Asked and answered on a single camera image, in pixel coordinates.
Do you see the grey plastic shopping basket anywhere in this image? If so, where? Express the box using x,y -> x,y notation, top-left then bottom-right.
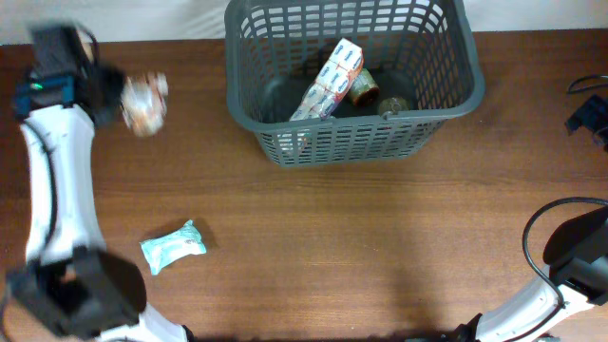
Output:
224,0 -> 485,167

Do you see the silver tin can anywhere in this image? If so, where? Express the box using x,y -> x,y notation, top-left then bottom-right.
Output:
377,97 -> 411,117

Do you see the teal wet wipes packet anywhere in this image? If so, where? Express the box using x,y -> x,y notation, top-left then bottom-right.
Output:
140,220 -> 207,276

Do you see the green lid glass jar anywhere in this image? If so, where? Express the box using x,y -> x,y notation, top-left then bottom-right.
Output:
348,68 -> 380,107

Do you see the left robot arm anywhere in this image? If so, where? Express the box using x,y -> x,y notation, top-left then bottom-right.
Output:
5,22 -> 193,341

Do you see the Kleenex tissue multipack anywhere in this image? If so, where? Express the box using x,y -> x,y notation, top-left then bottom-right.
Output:
277,37 -> 366,156

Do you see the beige snack bag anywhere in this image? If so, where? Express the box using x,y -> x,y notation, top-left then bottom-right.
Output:
122,72 -> 168,138

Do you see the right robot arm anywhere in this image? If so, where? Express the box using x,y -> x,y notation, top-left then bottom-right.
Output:
443,197 -> 607,341

